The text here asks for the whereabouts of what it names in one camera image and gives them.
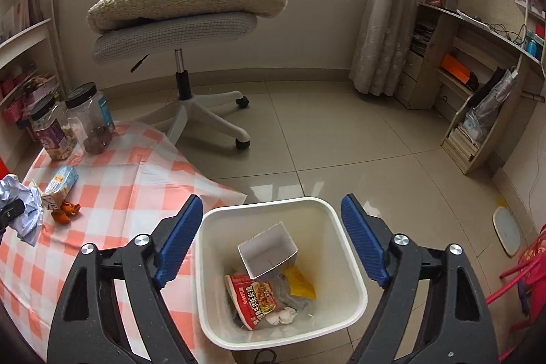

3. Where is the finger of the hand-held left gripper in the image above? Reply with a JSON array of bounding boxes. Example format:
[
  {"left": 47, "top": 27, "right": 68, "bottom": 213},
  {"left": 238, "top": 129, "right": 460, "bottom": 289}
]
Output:
[{"left": 0, "top": 200, "right": 25, "bottom": 232}]

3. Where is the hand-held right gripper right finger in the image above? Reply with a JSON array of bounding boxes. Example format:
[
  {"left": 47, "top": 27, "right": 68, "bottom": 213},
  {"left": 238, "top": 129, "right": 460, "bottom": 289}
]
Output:
[{"left": 340, "top": 193, "right": 500, "bottom": 364}]

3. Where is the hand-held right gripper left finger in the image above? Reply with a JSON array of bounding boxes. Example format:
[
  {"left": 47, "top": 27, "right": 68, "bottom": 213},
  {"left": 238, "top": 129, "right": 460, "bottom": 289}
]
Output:
[{"left": 47, "top": 194, "right": 204, "bottom": 364}]

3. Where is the silver purple wrapper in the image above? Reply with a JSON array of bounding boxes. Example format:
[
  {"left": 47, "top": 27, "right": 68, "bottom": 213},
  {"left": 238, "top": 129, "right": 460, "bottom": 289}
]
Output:
[{"left": 0, "top": 174, "right": 43, "bottom": 247}]

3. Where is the cream plastic waste bin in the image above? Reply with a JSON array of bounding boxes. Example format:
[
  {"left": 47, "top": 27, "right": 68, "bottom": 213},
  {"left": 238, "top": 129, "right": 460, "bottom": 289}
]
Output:
[{"left": 194, "top": 197, "right": 368, "bottom": 351}]

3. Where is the yellow snack wrapper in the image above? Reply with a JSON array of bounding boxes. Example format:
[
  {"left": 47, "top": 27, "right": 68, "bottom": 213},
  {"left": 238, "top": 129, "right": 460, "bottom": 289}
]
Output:
[{"left": 284, "top": 265, "right": 317, "bottom": 301}]

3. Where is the white paper box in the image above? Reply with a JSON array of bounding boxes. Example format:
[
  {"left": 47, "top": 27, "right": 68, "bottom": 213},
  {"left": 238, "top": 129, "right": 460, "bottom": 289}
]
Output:
[{"left": 237, "top": 221, "right": 298, "bottom": 279}]

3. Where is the red snack wrapper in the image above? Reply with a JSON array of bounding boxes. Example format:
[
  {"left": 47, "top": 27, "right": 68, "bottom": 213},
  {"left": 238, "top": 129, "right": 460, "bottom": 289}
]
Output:
[{"left": 225, "top": 274, "right": 284, "bottom": 331}]

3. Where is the white tissue ball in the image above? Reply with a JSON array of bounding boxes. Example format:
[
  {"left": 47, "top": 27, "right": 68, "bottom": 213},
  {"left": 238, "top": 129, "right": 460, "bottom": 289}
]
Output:
[{"left": 265, "top": 304, "right": 297, "bottom": 326}]

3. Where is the orange peel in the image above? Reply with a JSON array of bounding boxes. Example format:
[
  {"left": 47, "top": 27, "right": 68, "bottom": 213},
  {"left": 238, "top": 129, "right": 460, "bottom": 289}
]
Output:
[{"left": 52, "top": 200, "right": 82, "bottom": 225}]

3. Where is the small drink carton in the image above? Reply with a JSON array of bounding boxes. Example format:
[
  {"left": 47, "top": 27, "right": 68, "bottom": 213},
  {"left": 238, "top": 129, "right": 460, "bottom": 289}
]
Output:
[{"left": 40, "top": 165, "right": 80, "bottom": 211}]

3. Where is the labelled plastic snack jar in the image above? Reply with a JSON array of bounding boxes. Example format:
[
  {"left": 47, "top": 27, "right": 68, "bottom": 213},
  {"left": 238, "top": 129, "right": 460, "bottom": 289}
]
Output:
[{"left": 29, "top": 94, "right": 80, "bottom": 161}]

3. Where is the clear plastic jar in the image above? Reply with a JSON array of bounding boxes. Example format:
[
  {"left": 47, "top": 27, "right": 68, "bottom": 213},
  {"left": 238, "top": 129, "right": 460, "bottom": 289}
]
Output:
[{"left": 65, "top": 83, "right": 116, "bottom": 155}]

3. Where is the red plastic stool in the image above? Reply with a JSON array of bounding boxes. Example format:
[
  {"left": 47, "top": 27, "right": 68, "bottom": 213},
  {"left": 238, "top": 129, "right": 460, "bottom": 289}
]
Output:
[{"left": 486, "top": 225, "right": 546, "bottom": 316}]

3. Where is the silver plastic bag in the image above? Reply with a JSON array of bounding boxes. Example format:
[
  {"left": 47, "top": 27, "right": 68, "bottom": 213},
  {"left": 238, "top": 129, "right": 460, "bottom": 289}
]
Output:
[{"left": 463, "top": 68, "right": 519, "bottom": 147}]

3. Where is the orange flat box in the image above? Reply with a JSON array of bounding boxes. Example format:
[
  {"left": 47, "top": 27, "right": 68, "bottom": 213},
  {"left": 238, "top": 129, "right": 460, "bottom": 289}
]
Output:
[{"left": 441, "top": 54, "right": 472, "bottom": 85}]

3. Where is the grey office chair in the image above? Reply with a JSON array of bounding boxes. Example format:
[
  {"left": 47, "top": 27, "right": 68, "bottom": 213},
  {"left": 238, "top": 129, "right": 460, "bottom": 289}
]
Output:
[{"left": 81, "top": 0, "right": 267, "bottom": 150}]

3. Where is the wooden desk shelf unit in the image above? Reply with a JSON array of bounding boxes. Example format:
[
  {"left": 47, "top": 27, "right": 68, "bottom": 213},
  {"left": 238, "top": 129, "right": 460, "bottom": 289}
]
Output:
[{"left": 403, "top": 0, "right": 546, "bottom": 177}]

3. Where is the white wall bookshelf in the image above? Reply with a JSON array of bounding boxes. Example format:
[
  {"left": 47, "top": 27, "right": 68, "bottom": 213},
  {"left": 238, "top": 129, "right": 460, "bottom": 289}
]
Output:
[{"left": 0, "top": 0, "right": 64, "bottom": 143}]

